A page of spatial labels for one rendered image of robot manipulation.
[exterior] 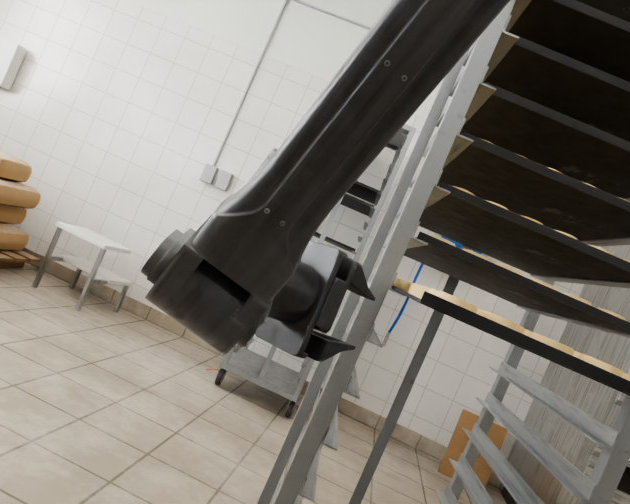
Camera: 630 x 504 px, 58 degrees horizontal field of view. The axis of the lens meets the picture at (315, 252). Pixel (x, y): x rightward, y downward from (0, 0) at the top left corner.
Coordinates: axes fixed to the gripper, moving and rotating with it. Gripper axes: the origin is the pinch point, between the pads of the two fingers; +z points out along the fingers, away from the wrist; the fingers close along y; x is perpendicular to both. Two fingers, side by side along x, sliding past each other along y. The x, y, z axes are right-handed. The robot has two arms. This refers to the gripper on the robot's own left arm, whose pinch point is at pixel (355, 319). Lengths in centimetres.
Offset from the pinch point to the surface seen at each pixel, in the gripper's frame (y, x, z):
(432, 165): -27.9, -18.8, 24.7
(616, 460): 4, 10, 58
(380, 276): -8.4, -20.7, 25.4
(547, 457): 9, -4, 70
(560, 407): 0, -6, 72
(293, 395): 49, -191, 195
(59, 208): 3, -405, 107
